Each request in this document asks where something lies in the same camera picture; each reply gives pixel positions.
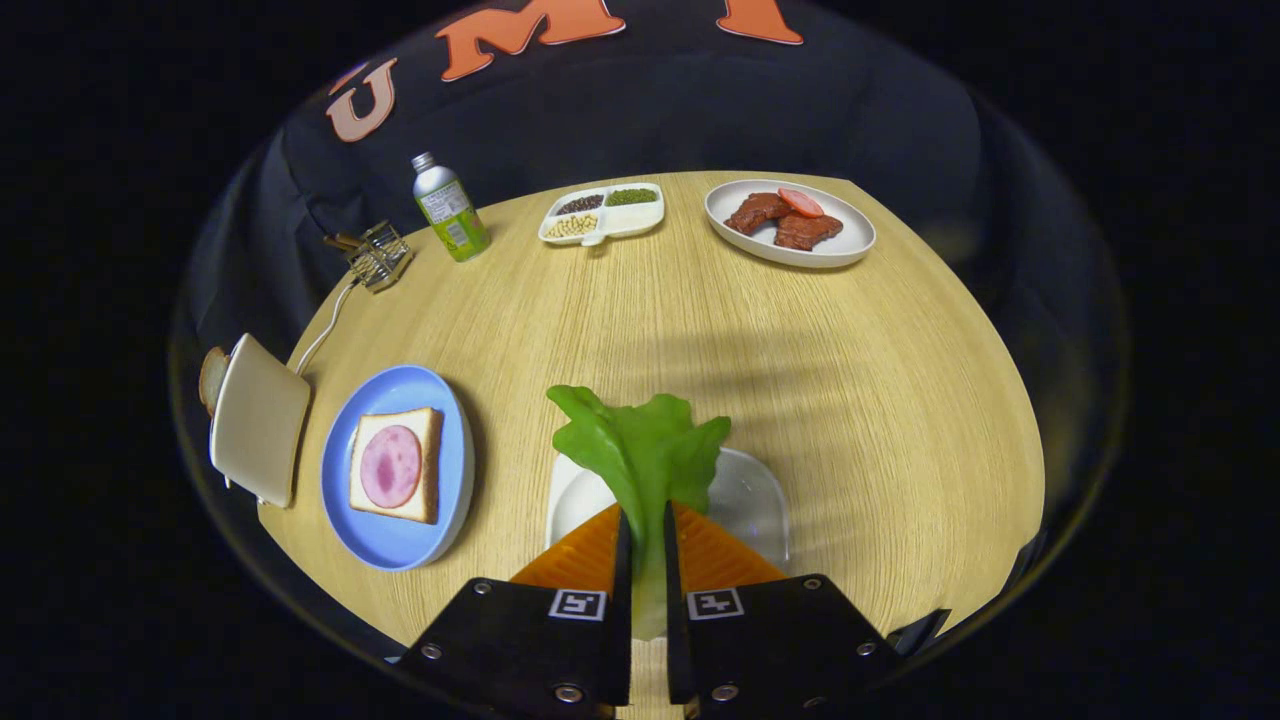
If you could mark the blue round plate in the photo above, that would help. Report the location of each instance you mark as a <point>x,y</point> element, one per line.
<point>400,545</point>

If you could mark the white toaster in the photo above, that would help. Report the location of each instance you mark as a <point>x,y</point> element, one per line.
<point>260,420</point>

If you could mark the white divided dish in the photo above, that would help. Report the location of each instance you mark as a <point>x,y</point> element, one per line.
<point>635,218</point>

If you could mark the green label metal bottle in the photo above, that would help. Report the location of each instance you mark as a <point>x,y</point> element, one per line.
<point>450,210</point>

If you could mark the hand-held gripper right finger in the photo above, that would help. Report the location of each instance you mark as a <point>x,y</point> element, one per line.
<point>770,650</point>

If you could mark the pink ham slice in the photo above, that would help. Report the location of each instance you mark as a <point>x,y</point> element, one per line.
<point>390,467</point>

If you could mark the yellow beans pile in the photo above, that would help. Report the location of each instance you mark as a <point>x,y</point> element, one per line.
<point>572,227</point>

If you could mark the brown meat piece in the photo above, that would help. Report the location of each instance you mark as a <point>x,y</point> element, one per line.
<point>808,232</point>
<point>755,212</point>

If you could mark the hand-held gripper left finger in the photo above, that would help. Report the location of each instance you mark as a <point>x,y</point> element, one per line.
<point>530,650</point>

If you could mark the red tomato slice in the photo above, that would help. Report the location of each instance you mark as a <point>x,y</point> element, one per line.
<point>800,202</point>

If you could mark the white square plate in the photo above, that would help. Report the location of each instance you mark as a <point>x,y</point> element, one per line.
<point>745,500</point>

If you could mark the dark red beans pile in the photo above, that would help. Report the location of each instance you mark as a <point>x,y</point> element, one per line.
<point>580,204</point>

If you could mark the bread slice under ham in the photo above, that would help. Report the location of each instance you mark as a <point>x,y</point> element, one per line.
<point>430,460</point>

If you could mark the green lettuce leaf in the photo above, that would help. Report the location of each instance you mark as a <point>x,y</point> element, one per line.
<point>640,450</point>

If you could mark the white oval plate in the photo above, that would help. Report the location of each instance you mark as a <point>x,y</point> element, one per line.
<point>850,240</point>

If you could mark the green beans pile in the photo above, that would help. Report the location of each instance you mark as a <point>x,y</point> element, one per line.
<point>631,196</point>

